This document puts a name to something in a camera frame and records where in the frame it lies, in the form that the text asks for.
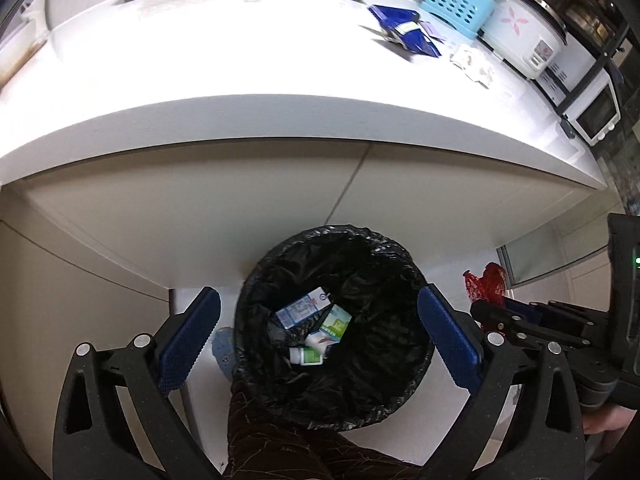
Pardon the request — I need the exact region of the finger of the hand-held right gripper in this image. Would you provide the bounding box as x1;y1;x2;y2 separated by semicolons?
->
501;296;608;333
470;299;596;353

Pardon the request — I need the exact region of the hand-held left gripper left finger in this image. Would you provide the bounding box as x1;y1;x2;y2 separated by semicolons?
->
52;286;223;480

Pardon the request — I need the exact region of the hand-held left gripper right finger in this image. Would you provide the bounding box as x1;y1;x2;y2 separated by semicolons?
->
417;283;586;480

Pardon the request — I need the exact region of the red mesh net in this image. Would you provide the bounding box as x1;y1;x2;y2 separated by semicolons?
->
462;262;509;307

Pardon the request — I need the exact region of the black lined trash bin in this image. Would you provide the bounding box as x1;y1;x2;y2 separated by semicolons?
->
233;224;435;434

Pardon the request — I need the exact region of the white red milk carton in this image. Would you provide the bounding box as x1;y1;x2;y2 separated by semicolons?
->
272;287;334;331

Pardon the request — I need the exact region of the green white cardboard box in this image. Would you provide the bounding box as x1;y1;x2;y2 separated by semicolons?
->
304;303;354;346

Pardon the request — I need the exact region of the white pill bottle green label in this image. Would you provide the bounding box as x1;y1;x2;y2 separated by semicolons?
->
288;345;327;368

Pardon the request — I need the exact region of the purple snack packet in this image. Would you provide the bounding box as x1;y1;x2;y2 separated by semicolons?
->
419;19;447;42

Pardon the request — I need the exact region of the blue foil wrapper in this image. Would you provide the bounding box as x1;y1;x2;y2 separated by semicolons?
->
367;3;444;59

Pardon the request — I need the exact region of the person's right hand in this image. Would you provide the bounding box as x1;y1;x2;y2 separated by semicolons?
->
581;402;640;435

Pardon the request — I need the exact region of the blue slipper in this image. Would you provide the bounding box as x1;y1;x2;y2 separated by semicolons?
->
211;326;239;382

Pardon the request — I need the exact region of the white toaster oven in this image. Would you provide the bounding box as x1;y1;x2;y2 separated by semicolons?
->
536;35;624;147

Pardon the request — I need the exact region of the crumpled white tissue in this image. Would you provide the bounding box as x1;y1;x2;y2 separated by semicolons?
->
449;43;497;87

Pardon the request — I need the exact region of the white rice cooker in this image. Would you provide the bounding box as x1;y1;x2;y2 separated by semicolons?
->
476;0;569;81

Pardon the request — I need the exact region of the black storage rack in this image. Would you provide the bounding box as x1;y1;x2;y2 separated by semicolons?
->
547;0;640;91

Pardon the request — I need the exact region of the blue plastic basket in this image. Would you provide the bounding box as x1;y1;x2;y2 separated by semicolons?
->
418;0;499;41

